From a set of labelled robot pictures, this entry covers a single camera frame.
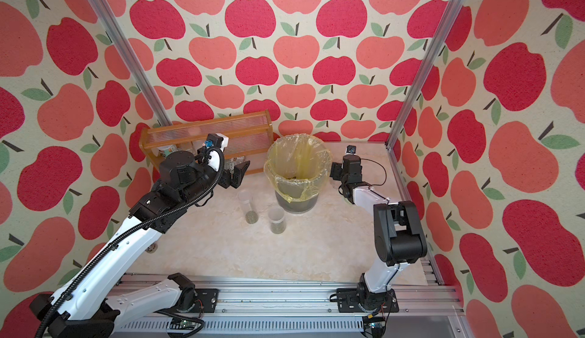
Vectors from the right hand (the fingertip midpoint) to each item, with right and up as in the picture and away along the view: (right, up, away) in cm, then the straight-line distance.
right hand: (345, 168), depth 96 cm
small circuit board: (-57, -49, -25) cm, 79 cm away
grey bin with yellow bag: (-21, 0, -2) cm, 21 cm away
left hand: (-39, +3, -30) cm, 49 cm away
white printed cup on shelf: (-74, +7, -5) cm, 75 cm away
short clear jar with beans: (-28, -19, -14) cm, 37 cm away
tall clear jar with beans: (-40, -10, -15) cm, 44 cm away
